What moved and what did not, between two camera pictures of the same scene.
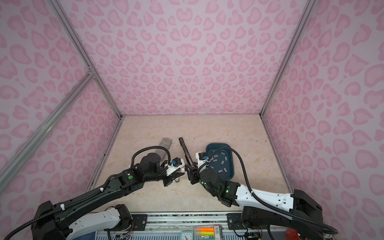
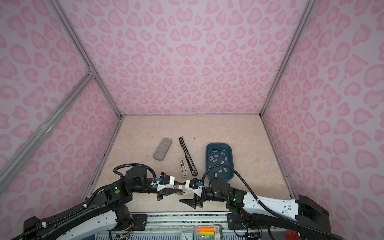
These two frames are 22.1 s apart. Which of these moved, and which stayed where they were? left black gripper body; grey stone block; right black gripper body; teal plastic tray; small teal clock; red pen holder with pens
Moved: right black gripper body; left black gripper body
Stayed: teal plastic tray; small teal clock; grey stone block; red pen holder with pens
